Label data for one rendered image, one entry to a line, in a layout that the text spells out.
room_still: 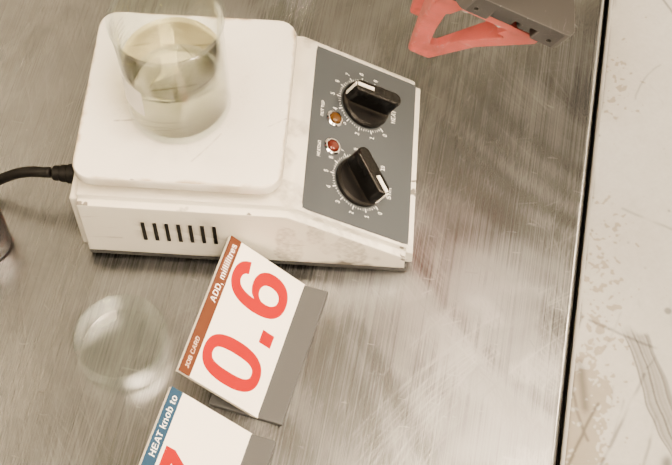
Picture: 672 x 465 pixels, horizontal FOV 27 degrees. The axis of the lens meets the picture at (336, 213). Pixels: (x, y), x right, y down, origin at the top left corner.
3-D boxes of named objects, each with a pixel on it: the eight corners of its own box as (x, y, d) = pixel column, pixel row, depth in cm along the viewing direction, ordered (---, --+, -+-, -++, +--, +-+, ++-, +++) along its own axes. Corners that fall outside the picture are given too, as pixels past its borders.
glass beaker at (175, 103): (227, 157, 80) (217, 68, 73) (117, 148, 80) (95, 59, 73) (243, 59, 83) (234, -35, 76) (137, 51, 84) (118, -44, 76)
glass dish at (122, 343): (91, 406, 81) (85, 391, 79) (68, 325, 84) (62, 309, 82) (182, 377, 82) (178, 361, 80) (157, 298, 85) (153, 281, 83)
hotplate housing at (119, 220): (418, 103, 92) (425, 27, 85) (410, 279, 85) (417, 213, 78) (83, 84, 93) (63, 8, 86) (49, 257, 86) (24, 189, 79)
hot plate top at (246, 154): (299, 28, 85) (298, 19, 84) (281, 197, 79) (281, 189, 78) (103, 18, 86) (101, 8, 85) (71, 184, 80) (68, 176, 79)
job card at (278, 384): (328, 294, 85) (327, 261, 81) (282, 427, 80) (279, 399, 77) (232, 268, 86) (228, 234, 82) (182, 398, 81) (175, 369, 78)
